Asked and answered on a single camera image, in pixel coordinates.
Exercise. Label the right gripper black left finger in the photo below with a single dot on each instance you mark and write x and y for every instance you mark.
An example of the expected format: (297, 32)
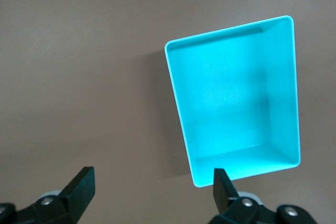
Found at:
(81, 192)

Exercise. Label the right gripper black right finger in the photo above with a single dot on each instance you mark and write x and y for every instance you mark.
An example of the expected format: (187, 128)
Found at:
(225, 197)

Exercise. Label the teal plastic bin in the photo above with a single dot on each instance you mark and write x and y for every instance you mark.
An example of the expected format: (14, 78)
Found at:
(231, 98)

